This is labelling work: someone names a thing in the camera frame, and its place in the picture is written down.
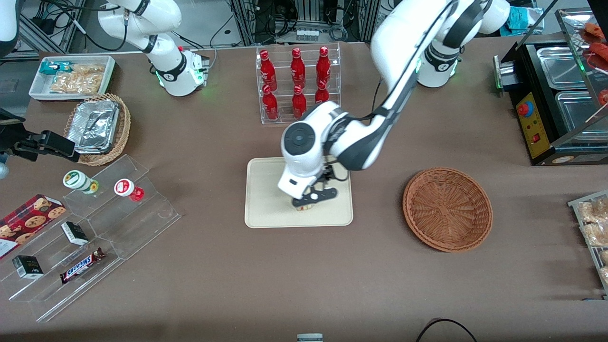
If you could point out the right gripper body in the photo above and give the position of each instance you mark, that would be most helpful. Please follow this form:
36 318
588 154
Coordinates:
13 139

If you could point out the triangular sandwich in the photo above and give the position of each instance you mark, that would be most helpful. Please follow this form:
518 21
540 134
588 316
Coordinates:
308 208

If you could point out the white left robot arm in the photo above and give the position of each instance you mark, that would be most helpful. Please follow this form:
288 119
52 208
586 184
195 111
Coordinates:
361 140

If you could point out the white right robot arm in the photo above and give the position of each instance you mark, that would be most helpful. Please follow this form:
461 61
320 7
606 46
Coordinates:
167 71

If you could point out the cream plastic tray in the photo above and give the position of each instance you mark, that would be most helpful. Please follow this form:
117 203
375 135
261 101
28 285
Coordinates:
266 199

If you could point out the white rectangular snack tray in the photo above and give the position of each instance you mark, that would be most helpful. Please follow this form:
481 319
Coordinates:
40 92

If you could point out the tan wicker basket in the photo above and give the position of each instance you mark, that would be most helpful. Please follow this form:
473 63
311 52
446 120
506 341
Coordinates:
123 128

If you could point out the round brown wicker basket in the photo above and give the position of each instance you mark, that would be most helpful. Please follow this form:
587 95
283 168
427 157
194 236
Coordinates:
446 209

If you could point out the aluminium foil container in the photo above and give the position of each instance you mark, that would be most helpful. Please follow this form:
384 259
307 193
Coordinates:
92 126

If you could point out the green label yogurt cup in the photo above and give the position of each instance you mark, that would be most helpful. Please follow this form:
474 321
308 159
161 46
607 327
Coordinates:
76 179

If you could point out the clear acrylic bottle rack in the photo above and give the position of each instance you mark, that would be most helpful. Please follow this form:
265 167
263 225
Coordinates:
285 118

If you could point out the clear bag of crackers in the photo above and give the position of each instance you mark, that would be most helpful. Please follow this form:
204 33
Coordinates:
78 80

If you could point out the red cookie box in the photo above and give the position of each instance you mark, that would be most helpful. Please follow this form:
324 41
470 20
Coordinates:
28 223

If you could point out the teal snack packet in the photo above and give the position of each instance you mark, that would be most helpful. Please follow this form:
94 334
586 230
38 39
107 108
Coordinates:
52 67

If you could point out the red label yogurt cup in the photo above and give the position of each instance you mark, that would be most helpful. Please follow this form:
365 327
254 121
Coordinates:
126 187

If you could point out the red cola bottle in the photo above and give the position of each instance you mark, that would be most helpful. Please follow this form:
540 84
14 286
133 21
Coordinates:
299 102
270 107
322 94
268 71
298 69
323 69

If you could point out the small black box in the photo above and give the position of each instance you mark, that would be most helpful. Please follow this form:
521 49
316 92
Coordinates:
74 232
27 267

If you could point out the clear acrylic stepped display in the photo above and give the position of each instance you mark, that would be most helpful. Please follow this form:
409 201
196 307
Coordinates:
133 232

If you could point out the snickers chocolate bar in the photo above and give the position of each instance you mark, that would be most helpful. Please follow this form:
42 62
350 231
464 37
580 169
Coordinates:
80 266

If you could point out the small grey device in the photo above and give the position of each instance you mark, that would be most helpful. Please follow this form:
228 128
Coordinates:
309 337

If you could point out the black food warmer machine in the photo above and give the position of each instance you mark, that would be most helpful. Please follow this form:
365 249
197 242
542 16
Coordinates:
536 133

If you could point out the teal plastic bag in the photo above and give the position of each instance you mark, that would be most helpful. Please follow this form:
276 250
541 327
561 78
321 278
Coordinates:
522 21

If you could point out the steel food pan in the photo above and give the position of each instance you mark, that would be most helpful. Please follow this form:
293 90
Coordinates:
563 66
577 111

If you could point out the wrapped bread pastry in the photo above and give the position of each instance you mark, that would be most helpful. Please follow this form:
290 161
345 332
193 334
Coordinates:
596 211
604 256
604 274
597 234

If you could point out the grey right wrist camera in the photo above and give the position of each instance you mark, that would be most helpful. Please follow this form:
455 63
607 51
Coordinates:
3 171

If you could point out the aluminium frame rack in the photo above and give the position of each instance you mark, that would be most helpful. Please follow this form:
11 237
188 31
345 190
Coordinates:
244 21

